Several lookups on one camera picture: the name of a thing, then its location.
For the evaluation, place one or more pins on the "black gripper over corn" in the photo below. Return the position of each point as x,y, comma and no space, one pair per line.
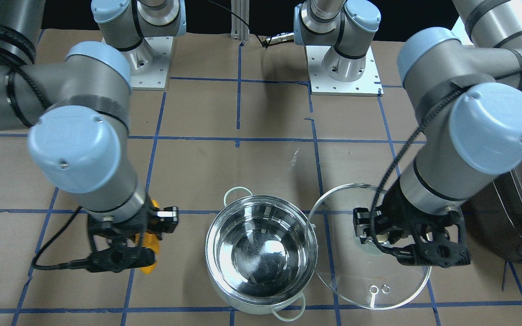
157,219

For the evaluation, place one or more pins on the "black gripper over lid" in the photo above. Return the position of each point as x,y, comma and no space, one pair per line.
364,225

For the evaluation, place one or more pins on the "yellow corn cob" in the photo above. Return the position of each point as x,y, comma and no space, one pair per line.
150,240

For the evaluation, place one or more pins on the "glass pot lid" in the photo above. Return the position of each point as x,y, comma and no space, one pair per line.
349,264

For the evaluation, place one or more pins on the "robot arm over corn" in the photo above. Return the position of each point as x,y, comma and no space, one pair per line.
77,114

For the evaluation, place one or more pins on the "robot arm over lid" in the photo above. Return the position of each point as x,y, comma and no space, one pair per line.
468,105

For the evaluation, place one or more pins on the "white steel cooking pot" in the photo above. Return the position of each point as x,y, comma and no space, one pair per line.
261,253

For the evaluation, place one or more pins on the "black rice cooker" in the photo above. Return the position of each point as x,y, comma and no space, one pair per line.
496,215

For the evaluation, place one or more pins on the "second white arm base plate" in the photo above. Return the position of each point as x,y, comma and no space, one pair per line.
333,75

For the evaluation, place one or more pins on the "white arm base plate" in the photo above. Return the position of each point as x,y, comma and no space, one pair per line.
148,59

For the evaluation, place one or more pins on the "aluminium frame post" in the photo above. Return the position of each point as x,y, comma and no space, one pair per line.
239,21

